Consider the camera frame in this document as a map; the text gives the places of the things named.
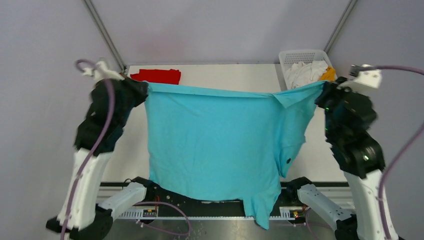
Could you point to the teal t-shirt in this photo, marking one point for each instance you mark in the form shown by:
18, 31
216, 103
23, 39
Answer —
220, 145

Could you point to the yellow crumpled t-shirt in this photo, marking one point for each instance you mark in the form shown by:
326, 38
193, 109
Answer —
329, 75

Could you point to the white plastic laundry basket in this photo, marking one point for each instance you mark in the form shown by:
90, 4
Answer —
288, 57

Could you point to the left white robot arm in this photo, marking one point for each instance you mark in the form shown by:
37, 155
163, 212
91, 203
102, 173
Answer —
81, 217

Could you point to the white crumpled t-shirt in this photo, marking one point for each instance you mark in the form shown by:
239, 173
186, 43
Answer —
301, 74

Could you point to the white slotted cable duct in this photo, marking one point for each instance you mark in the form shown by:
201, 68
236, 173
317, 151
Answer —
149, 213

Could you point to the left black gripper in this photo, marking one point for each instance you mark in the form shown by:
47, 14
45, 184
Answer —
141, 87

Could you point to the folded red t-shirt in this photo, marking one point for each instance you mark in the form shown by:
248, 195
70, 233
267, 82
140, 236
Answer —
160, 76

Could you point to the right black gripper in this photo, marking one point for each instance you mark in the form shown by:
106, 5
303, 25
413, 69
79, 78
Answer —
330, 96

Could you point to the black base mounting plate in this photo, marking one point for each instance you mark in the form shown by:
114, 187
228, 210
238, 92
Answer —
202, 208

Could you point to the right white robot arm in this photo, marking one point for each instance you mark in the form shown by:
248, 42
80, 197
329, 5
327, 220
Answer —
362, 164

